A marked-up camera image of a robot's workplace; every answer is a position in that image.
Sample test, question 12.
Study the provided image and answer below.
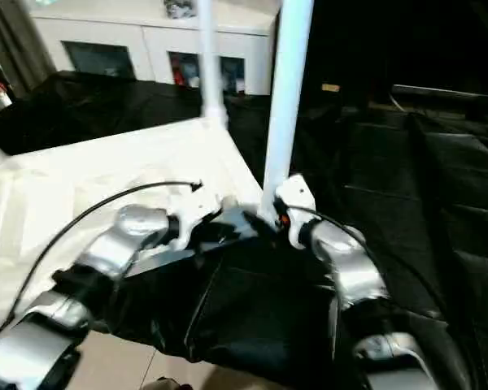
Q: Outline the white plastic table top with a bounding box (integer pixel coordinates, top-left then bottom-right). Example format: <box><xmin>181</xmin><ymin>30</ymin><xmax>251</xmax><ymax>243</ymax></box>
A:
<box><xmin>0</xmin><ymin>115</ymin><xmax>266</xmax><ymax>326</ymax></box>

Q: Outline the black plastic mat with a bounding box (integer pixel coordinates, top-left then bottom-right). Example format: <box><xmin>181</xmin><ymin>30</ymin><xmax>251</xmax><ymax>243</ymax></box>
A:
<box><xmin>0</xmin><ymin>69</ymin><xmax>488</xmax><ymax>390</ymax></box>

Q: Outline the white cabinet with glass doors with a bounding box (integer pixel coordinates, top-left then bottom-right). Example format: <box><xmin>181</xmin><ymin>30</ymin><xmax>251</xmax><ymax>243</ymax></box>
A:
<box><xmin>31</xmin><ymin>0</ymin><xmax>279</xmax><ymax>95</ymax></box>

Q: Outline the dark object on cabinet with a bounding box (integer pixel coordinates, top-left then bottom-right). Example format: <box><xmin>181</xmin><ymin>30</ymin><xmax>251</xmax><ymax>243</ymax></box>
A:
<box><xmin>164</xmin><ymin>0</ymin><xmax>198</xmax><ymax>20</ymax></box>

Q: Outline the grey curtain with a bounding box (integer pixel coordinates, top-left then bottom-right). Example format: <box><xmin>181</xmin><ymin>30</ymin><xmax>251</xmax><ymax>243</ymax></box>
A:
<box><xmin>0</xmin><ymin>0</ymin><xmax>59</xmax><ymax>92</ymax></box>

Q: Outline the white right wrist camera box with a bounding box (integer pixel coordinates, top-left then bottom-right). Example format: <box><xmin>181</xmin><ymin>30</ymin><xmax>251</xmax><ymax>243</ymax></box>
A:
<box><xmin>273</xmin><ymin>173</ymin><xmax>318</xmax><ymax>249</ymax></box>

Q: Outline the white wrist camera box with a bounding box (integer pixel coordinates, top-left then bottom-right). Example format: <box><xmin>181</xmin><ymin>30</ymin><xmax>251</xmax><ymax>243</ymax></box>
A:
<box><xmin>273</xmin><ymin>173</ymin><xmax>318</xmax><ymax>249</ymax></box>
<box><xmin>174</xmin><ymin>188</ymin><xmax>225</xmax><ymax>249</ymax></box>

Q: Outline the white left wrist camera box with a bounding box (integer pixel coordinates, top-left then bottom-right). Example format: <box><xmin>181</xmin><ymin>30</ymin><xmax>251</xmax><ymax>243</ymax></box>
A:
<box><xmin>174</xmin><ymin>188</ymin><xmax>225</xmax><ymax>249</ymax></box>

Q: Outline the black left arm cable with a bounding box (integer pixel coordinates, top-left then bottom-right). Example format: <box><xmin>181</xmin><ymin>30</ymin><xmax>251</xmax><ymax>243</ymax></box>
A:
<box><xmin>0</xmin><ymin>180</ymin><xmax>204</xmax><ymax>327</ymax></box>

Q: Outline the black horizontal rail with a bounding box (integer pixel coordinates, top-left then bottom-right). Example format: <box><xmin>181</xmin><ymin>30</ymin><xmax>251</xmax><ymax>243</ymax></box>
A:
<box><xmin>389</xmin><ymin>83</ymin><xmax>488</xmax><ymax>103</ymax></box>

